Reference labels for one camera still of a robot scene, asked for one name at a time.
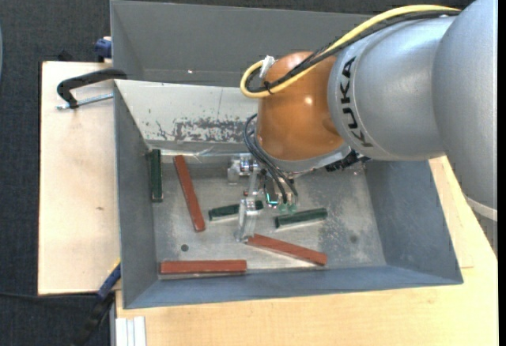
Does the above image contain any black cylinder on white bracket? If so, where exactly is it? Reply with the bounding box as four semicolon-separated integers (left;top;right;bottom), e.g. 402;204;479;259
324;153;372;173

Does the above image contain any red-brown flat block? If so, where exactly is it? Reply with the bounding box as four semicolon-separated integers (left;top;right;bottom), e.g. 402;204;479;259
245;233;329;268
173;154;207;234
158;259;248;276

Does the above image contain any grey metal bin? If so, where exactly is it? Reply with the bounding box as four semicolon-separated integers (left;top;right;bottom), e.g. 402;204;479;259
109;0;464;310

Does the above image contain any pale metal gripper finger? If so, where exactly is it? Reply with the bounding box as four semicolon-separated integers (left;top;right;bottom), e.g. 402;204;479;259
233;200;249;243
245;200;259;241

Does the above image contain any dark green flat block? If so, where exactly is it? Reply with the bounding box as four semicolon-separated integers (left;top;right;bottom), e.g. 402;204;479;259
207;200;265;223
274;207;329;230
149;149;164;203

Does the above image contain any pale wood flat board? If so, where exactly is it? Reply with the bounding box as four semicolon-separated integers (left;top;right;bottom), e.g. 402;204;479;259
37;61;122;295

